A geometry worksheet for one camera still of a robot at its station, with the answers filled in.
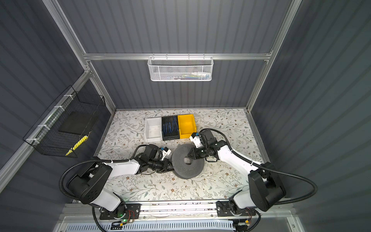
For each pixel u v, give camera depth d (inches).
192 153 32.4
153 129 42.7
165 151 33.2
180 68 48.8
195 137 30.7
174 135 39.5
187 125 42.8
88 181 17.8
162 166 30.3
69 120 28.6
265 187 16.7
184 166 31.5
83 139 28.3
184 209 29.7
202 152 28.4
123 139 40.2
